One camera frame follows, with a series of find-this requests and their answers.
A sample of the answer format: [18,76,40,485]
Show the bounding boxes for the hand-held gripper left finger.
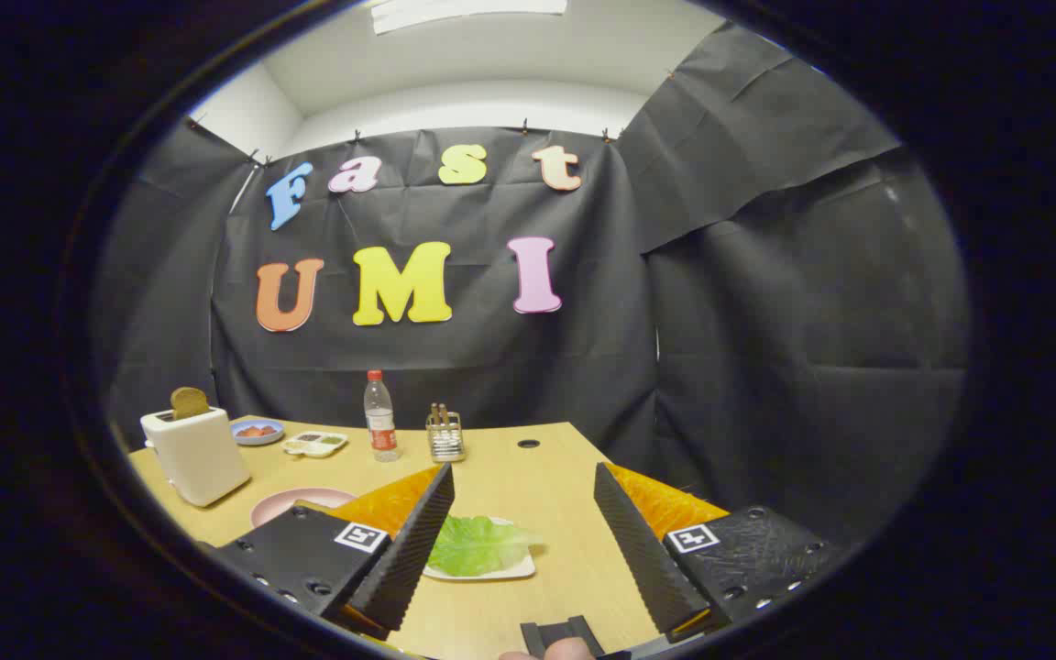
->
[214,463,456,641]

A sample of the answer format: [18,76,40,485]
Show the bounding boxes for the green lettuce leaf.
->
[427,514,543,578]

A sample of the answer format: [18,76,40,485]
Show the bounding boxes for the pink round plate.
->
[249,487,359,530]

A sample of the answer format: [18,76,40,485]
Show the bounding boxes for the white toaster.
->
[140,406,251,508]

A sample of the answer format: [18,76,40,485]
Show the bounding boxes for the wire utensil holder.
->
[425,412,467,463]

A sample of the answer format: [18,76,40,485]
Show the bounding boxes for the white ceiling light panel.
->
[370,0,569,35]

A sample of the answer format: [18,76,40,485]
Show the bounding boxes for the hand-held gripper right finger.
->
[593,461,841,643]

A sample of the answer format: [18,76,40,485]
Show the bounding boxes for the white divided condiment tray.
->
[282,431,348,458]

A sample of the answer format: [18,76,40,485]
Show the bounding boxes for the white square plate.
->
[423,516,536,582]

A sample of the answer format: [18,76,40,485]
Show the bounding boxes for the clear water bottle red cap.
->
[364,370,400,463]

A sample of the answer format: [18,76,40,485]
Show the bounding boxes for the blue plate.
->
[230,418,286,447]

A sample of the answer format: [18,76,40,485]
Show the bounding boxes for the brown bread slice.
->
[170,387,211,421]

